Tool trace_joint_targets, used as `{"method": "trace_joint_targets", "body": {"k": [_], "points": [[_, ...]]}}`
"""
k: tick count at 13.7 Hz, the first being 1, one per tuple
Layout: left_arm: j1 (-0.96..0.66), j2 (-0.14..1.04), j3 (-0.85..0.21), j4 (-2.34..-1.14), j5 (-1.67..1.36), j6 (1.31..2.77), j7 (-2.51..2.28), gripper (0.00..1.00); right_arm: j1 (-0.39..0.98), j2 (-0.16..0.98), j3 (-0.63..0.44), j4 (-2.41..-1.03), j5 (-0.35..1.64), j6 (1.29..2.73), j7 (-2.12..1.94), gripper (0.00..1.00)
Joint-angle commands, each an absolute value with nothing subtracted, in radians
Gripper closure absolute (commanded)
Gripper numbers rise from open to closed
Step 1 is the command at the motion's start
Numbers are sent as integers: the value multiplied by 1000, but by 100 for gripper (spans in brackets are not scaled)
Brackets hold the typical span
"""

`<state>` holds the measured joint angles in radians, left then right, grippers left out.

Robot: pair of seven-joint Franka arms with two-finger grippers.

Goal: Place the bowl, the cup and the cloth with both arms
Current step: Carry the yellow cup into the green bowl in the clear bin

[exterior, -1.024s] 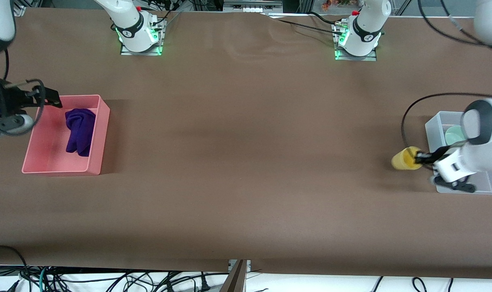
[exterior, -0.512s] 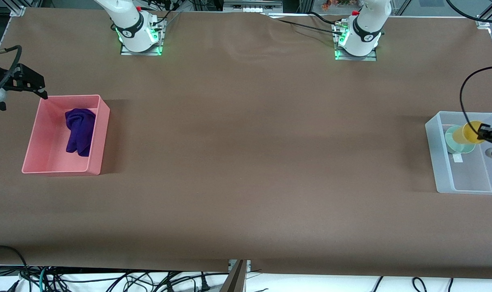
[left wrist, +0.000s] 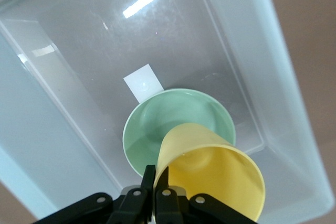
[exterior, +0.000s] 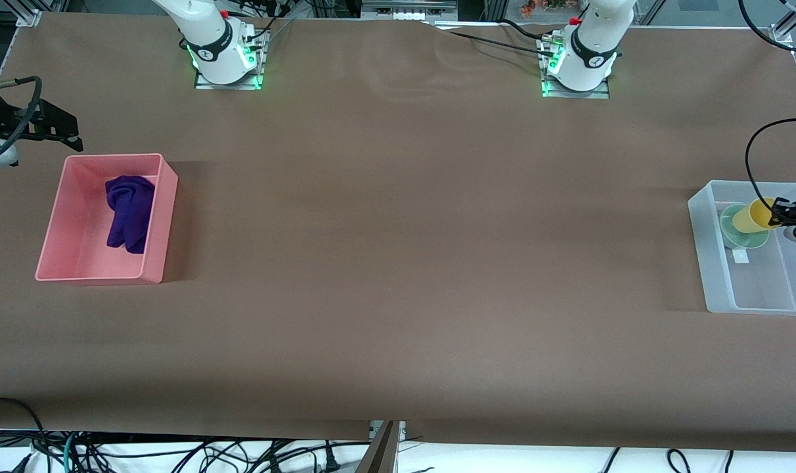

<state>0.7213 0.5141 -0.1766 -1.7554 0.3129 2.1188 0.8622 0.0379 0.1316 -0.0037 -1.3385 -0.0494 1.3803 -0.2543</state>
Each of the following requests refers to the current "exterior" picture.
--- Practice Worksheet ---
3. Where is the translucent plastic bin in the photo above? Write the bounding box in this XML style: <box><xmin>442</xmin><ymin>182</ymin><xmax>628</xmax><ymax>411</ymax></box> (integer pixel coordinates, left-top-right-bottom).
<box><xmin>688</xmin><ymin>179</ymin><xmax>796</xmax><ymax>317</ymax></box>

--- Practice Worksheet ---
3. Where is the pale green bowl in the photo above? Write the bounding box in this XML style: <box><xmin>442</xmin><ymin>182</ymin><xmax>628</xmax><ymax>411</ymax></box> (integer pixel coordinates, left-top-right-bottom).
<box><xmin>719</xmin><ymin>203</ymin><xmax>771</xmax><ymax>250</ymax></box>

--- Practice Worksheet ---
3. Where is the brown table leg beam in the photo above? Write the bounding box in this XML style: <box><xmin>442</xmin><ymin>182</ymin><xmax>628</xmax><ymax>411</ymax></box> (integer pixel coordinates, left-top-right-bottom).
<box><xmin>357</xmin><ymin>420</ymin><xmax>400</xmax><ymax>473</ymax></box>

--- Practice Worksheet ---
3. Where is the silver metal bracket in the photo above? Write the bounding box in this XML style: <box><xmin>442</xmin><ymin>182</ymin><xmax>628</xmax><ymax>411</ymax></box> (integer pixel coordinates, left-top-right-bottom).
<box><xmin>369</xmin><ymin>420</ymin><xmax>408</xmax><ymax>442</ymax></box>

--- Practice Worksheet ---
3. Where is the purple cloth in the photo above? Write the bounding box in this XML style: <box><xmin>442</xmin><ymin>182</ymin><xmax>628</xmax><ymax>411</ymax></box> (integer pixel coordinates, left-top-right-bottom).
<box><xmin>104</xmin><ymin>174</ymin><xmax>156</xmax><ymax>255</ymax></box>

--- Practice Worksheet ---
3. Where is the pink plastic bin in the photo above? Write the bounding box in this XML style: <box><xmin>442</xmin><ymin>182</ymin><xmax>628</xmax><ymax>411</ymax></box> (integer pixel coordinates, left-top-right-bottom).
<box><xmin>35</xmin><ymin>153</ymin><xmax>179</xmax><ymax>285</ymax></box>

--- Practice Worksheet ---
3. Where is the yellow cup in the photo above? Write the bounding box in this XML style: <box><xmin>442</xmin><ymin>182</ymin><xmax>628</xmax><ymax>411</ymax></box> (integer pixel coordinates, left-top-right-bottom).
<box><xmin>731</xmin><ymin>198</ymin><xmax>778</xmax><ymax>235</ymax></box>

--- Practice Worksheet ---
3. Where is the orange background object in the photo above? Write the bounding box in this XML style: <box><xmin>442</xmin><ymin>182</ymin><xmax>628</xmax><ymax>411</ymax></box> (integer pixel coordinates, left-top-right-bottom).
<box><xmin>519</xmin><ymin>0</ymin><xmax>571</xmax><ymax>18</ymax></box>

